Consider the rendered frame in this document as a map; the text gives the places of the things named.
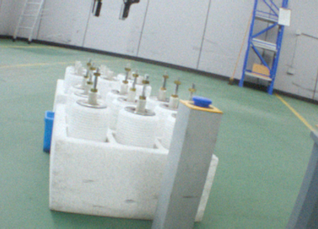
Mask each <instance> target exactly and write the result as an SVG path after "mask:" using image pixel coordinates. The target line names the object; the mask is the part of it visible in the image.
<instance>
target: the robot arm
mask: <svg viewBox="0 0 318 229"><path fill-rule="evenodd" d="M139 2H140V0H123V3H124V4H122V6H121V12H120V16H119V20H125V18H127V17H128V16H129V11H130V7H131V5H132V4H138V3H139ZM101 6H102V0H94V4H93V9H92V14H93V16H94V17H99V16H100V10H101Z"/></svg>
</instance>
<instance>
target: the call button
mask: <svg viewBox="0 0 318 229"><path fill-rule="evenodd" d="M192 100H193V101H194V103H193V104H194V105H197V106H201V107H209V105H212V102H213V101H212V100H211V99H208V98H205V97H199V96H194V97H192Z"/></svg>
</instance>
